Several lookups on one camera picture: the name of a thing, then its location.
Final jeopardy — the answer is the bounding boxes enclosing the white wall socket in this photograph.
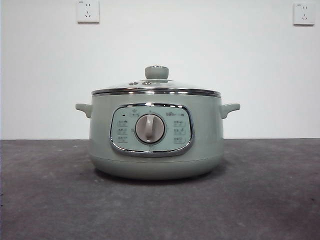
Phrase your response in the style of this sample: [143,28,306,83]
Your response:
[292,1,316,26]
[76,0,100,25]

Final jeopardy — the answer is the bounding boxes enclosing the glass lid with green knob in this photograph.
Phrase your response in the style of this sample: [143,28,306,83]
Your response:
[90,65,222,97]

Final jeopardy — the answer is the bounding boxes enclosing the pale green electric pot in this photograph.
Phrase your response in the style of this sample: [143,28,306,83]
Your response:
[75,92,241,181]

